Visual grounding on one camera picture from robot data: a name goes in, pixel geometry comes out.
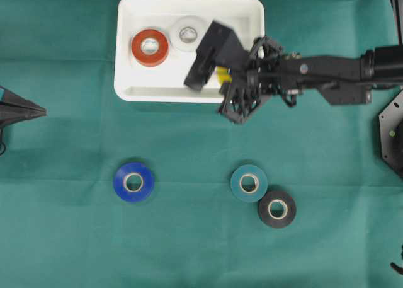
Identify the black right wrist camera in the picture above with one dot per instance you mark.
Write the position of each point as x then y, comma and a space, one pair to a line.
220, 47

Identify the green table cloth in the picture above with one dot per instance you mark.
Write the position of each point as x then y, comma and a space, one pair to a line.
63, 225

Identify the black frame post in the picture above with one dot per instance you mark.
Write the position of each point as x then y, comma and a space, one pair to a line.
397, 9

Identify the teal green tape roll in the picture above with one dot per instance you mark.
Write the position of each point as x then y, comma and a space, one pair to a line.
248, 183

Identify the yellow tape roll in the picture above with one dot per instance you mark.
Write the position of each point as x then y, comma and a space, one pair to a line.
223, 75

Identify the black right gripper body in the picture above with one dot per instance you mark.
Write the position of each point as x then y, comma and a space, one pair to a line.
246, 93

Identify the black tape roll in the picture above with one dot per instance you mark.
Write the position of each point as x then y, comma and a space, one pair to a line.
277, 209

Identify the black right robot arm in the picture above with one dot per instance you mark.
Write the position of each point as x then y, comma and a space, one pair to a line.
268, 71

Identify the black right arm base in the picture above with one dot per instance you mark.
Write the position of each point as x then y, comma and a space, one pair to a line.
390, 125

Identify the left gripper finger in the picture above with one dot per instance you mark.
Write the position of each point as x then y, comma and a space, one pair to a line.
11, 99
9, 118

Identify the white tape roll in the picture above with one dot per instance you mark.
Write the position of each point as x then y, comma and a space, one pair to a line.
187, 33

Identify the red tape roll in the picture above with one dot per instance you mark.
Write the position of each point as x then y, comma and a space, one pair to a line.
150, 47

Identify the blue tape roll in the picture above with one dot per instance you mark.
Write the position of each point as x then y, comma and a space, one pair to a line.
133, 182

